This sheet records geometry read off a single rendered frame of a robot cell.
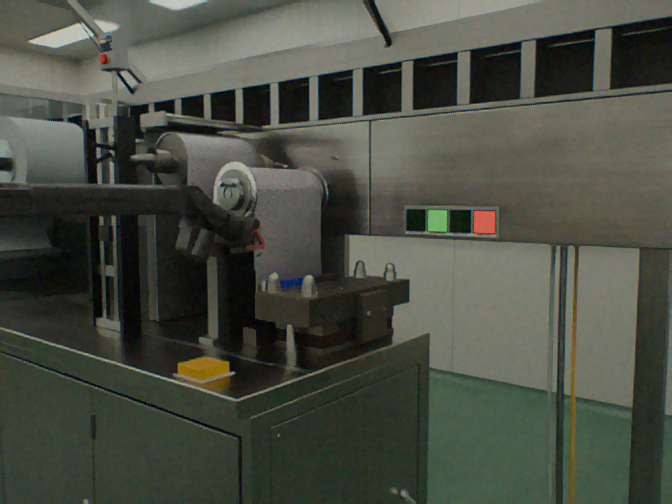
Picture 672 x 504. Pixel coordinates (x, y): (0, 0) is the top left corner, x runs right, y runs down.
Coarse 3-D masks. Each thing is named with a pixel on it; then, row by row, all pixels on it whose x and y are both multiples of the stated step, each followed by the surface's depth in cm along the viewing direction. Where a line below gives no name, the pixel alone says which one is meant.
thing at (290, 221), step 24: (264, 192) 139; (288, 192) 145; (312, 192) 152; (264, 216) 139; (288, 216) 145; (312, 216) 153; (264, 240) 139; (288, 240) 146; (312, 240) 153; (264, 264) 140; (288, 264) 146
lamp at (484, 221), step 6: (474, 216) 137; (480, 216) 136; (486, 216) 136; (492, 216) 135; (474, 222) 137; (480, 222) 136; (486, 222) 136; (492, 222) 135; (474, 228) 138; (480, 228) 137; (486, 228) 136; (492, 228) 135
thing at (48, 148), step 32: (0, 96) 189; (0, 128) 189; (32, 128) 197; (64, 128) 206; (0, 160) 190; (32, 160) 198; (64, 160) 206; (0, 224) 191; (32, 224) 199; (64, 224) 208; (0, 256) 192; (32, 256) 200; (64, 256) 208; (0, 288) 192; (32, 288) 200; (64, 288) 209
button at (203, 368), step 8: (192, 360) 116; (200, 360) 116; (208, 360) 116; (216, 360) 116; (184, 368) 113; (192, 368) 111; (200, 368) 111; (208, 368) 111; (216, 368) 113; (224, 368) 114; (192, 376) 111; (200, 376) 110; (208, 376) 111
